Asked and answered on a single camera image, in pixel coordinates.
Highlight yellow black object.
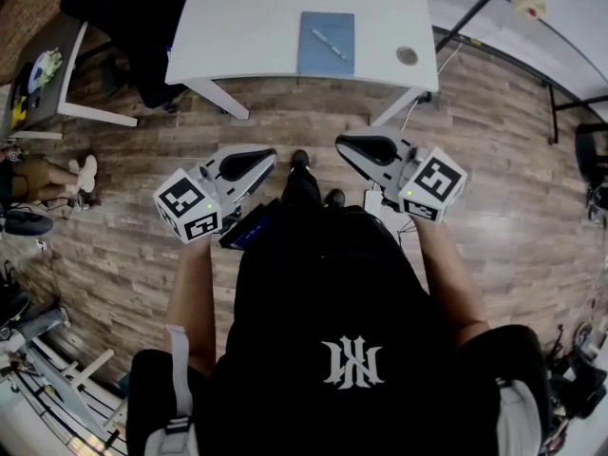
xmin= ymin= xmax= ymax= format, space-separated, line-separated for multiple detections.
xmin=9 ymin=95 xmax=28 ymax=125

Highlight black framed glass board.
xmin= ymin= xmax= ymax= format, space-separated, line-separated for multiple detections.
xmin=433 ymin=0 xmax=608 ymax=144

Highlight white metal rack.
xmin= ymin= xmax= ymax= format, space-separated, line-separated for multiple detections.
xmin=0 ymin=311 xmax=130 ymax=456

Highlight person's right forearm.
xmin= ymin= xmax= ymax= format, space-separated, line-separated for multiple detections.
xmin=410 ymin=218 xmax=491 ymax=352

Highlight silver pen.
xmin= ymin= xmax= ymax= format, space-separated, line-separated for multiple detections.
xmin=309 ymin=27 xmax=350 ymax=63

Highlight blue notebook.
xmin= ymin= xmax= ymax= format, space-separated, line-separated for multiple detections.
xmin=297 ymin=10 xmax=357 ymax=77

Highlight white flowers on round plate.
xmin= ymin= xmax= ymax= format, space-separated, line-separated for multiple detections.
xmin=28 ymin=47 xmax=65 ymax=92

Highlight black swivel chair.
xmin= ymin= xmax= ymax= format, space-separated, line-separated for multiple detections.
xmin=574 ymin=123 xmax=608 ymax=228

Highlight black equipment pile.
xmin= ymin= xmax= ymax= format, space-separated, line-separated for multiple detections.
xmin=545 ymin=320 xmax=608 ymax=448

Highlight dark side table white legs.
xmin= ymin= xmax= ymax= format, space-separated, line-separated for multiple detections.
xmin=0 ymin=19 xmax=140 ymax=143

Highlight person's black printed t-shirt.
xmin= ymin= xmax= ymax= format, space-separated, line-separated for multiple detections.
xmin=125 ymin=197 xmax=553 ymax=456

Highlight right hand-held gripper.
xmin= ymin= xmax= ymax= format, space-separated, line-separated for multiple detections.
xmin=334 ymin=126 xmax=467 ymax=225

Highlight person's left forearm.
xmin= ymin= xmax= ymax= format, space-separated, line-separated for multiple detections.
xmin=165 ymin=237 xmax=218 ymax=378

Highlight white power adapter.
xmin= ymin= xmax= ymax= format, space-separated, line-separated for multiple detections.
xmin=364 ymin=188 xmax=384 ymax=219

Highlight white shoulder strap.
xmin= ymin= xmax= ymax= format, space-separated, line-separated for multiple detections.
xmin=496 ymin=377 xmax=543 ymax=456
xmin=164 ymin=325 xmax=197 ymax=456

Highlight black device with blue screen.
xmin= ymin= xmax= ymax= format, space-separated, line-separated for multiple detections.
xmin=218 ymin=197 xmax=275 ymax=252

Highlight black office chair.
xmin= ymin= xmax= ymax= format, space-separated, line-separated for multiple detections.
xmin=56 ymin=0 xmax=201 ymax=112

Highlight person's left black shoe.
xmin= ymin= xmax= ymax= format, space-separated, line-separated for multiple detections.
xmin=289 ymin=148 xmax=312 ymax=176

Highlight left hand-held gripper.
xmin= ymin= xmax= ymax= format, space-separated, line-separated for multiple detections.
xmin=152 ymin=143 xmax=278 ymax=245

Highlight person's black trousers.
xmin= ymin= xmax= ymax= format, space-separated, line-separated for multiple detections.
xmin=279 ymin=166 xmax=325 ymax=209

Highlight white desk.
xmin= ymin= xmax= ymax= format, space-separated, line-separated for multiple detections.
xmin=164 ymin=0 xmax=440 ymax=128

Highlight white floor cable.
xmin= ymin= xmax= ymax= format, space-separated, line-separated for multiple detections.
xmin=401 ymin=40 xmax=465 ymax=133

